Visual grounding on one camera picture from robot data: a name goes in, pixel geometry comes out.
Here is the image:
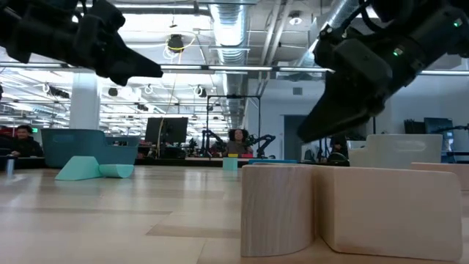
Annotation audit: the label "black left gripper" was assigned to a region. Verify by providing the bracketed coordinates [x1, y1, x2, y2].
[73, 0, 164, 87]

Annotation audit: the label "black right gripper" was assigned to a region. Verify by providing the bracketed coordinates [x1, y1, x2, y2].
[297, 23, 395, 143]

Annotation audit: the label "blue block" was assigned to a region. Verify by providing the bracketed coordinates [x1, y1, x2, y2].
[248, 158, 298, 165]

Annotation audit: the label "mint green half-cylinder block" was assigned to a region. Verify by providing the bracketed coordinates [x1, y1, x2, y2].
[97, 164, 135, 179]

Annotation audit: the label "mint green wedge block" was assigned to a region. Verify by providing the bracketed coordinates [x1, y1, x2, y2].
[54, 155, 103, 181]

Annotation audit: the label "wooden blocks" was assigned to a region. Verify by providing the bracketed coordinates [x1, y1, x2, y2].
[314, 166, 463, 262]

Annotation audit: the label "wooden half-cylinder block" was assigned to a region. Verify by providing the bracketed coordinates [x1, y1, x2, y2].
[240, 164, 317, 257]

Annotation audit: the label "mint green cube block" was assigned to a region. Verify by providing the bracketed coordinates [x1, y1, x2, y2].
[222, 156, 239, 171]

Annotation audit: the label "person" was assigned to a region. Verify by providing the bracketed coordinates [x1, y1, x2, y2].
[224, 128, 254, 157]
[9, 124, 45, 158]
[329, 133, 349, 159]

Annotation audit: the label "grey door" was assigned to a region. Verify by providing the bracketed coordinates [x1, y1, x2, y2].
[284, 114, 311, 162]

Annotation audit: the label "black ceiling dome device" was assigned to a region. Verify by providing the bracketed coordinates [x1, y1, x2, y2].
[166, 33, 186, 54]

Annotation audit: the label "white building column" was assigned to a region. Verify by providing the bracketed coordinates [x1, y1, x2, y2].
[68, 72, 102, 131]

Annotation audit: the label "black computer monitor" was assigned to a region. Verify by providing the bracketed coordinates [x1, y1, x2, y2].
[144, 117, 189, 144]

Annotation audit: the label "white translucent plastic bin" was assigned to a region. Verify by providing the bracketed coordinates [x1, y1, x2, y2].
[347, 133, 443, 170]

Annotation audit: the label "small dark monitor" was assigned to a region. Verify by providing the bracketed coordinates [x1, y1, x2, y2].
[404, 119, 426, 135]

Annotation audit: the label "teal plastic bin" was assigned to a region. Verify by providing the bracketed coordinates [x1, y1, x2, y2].
[40, 128, 141, 169]

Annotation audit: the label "dark wide monitor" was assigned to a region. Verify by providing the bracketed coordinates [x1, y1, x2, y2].
[424, 117, 454, 140]

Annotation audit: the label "black metal frame stand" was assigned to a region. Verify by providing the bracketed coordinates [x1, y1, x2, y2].
[206, 94, 262, 158]

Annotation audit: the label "black aluminium table frame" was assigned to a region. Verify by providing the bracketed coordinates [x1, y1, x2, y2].
[0, 155, 469, 170]

